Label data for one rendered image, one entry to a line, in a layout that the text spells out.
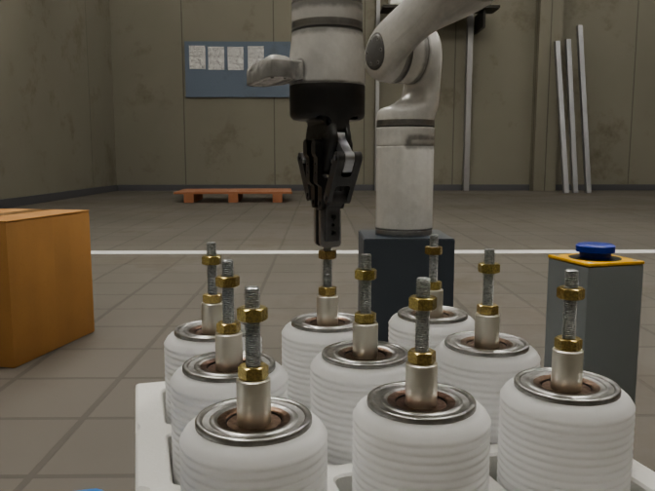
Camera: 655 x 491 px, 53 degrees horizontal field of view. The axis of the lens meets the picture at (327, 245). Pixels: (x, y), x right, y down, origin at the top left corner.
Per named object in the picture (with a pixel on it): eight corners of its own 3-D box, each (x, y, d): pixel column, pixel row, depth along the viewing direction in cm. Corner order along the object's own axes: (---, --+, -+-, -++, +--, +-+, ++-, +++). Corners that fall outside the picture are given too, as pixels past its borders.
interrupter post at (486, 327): (484, 343, 62) (485, 309, 62) (505, 349, 61) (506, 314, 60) (467, 347, 61) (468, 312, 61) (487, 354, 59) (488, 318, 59)
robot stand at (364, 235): (357, 396, 119) (358, 229, 115) (435, 395, 119) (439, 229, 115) (362, 427, 105) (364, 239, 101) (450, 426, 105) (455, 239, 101)
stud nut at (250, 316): (247, 315, 43) (247, 302, 43) (271, 317, 43) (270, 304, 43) (233, 321, 42) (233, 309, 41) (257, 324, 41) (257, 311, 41)
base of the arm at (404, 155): (372, 230, 112) (373, 129, 110) (427, 230, 112) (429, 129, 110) (377, 237, 103) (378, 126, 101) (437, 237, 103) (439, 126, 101)
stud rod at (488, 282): (485, 328, 61) (488, 247, 60) (494, 330, 60) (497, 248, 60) (479, 329, 61) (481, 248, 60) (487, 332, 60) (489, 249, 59)
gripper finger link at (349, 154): (327, 125, 63) (321, 142, 65) (339, 158, 60) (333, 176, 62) (350, 125, 64) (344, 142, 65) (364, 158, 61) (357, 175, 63)
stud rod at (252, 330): (250, 397, 44) (248, 284, 43) (263, 399, 43) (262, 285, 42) (243, 402, 43) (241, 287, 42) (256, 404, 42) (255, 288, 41)
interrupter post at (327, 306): (324, 321, 70) (324, 291, 70) (343, 325, 69) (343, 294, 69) (311, 326, 68) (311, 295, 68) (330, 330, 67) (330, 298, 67)
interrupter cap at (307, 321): (317, 315, 74) (317, 308, 74) (376, 323, 70) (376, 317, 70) (276, 328, 68) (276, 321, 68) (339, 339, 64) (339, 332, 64)
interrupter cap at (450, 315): (400, 309, 77) (400, 303, 77) (467, 312, 75) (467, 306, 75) (394, 324, 69) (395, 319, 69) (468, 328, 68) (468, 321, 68)
